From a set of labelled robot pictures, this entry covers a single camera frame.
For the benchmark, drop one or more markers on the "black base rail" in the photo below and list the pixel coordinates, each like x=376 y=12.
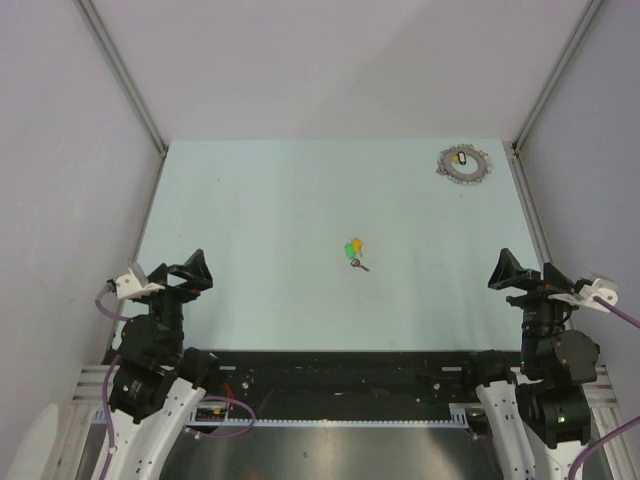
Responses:
x=347 y=386

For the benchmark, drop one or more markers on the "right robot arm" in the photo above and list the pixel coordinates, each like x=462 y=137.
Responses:
x=539 y=417

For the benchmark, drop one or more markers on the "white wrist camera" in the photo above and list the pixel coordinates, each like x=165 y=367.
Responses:
x=595 y=290
x=133 y=284

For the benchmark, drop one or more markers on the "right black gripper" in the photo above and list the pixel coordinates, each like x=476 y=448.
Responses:
x=509 y=271

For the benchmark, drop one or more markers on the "green key tag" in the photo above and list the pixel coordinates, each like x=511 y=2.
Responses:
x=350 y=251

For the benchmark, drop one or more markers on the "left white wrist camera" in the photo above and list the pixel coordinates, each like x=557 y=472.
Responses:
x=133 y=284

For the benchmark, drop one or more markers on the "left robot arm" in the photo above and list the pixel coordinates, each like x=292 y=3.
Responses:
x=153 y=381

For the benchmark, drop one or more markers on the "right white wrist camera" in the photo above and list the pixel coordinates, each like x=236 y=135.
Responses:
x=595 y=290

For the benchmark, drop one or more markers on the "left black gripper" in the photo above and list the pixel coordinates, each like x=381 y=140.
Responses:
x=194 y=270

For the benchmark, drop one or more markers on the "small metal key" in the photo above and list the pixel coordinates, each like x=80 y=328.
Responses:
x=356 y=263

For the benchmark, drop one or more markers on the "white cable duct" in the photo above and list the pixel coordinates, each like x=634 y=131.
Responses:
x=457 y=420

